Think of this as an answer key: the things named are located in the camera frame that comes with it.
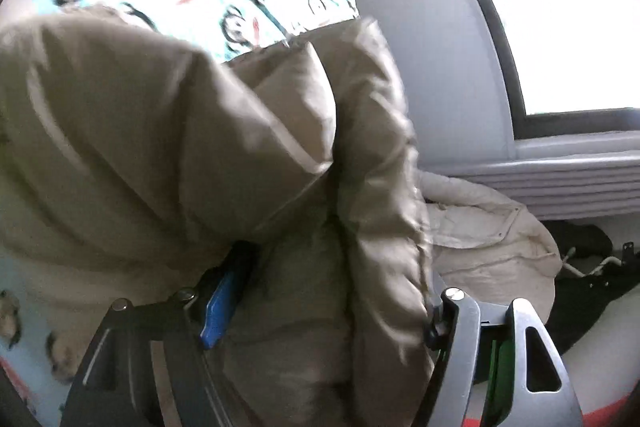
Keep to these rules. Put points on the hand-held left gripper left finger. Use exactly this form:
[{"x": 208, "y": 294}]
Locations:
[{"x": 220, "y": 307}]

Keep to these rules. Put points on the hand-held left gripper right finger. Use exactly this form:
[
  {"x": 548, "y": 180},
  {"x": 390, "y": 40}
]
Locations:
[{"x": 460, "y": 337}]

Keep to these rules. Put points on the beige puffer jacket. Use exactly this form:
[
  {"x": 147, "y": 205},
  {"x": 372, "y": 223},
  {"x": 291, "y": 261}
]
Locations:
[{"x": 175, "y": 132}]

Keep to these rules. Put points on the cream coat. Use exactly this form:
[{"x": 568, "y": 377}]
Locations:
[{"x": 480, "y": 247}]

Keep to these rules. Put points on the dark cloth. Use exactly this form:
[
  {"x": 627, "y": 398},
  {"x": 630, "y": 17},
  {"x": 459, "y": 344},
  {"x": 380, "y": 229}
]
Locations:
[{"x": 600, "y": 302}]

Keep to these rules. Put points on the red cloth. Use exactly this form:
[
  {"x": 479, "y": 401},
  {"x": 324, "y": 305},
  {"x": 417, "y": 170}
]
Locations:
[{"x": 600, "y": 417}]

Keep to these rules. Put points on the grey window sill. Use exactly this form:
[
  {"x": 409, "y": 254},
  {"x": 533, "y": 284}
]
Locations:
[{"x": 575, "y": 187}]

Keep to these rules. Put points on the window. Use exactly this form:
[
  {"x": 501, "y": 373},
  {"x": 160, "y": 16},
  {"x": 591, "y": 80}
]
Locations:
[{"x": 550, "y": 7}]

